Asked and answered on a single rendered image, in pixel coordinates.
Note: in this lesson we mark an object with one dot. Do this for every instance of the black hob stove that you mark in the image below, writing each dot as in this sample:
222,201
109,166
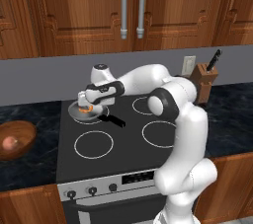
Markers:
128,149

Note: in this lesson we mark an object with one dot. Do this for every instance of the wooden wall cupboard door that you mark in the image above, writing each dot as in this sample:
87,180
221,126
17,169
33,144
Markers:
238,4
82,11
178,7
13,14

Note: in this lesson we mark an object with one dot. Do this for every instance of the brown wooden knife block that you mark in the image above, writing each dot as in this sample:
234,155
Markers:
205,81

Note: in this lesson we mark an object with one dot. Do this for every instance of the orange shrimp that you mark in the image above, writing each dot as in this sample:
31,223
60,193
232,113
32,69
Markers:
86,109

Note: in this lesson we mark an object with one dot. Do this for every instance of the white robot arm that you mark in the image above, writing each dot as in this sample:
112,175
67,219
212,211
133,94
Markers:
186,126

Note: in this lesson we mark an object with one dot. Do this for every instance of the black oven door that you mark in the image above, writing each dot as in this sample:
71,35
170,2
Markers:
115,213

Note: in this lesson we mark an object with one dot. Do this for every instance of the black stove knob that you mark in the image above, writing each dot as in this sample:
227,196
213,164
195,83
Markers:
70,194
92,190
113,187

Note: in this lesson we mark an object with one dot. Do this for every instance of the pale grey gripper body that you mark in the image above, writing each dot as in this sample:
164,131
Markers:
83,98

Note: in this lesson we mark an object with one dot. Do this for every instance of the wooden base cupboard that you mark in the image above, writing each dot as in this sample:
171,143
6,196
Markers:
230,188
29,206

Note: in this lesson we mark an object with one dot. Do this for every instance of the white wall outlet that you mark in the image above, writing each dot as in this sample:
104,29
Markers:
188,65

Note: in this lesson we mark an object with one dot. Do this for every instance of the pale pink onion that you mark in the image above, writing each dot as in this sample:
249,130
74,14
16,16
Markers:
10,142

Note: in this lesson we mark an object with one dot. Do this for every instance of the brown wooden bowl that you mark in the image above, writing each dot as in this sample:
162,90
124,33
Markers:
23,135

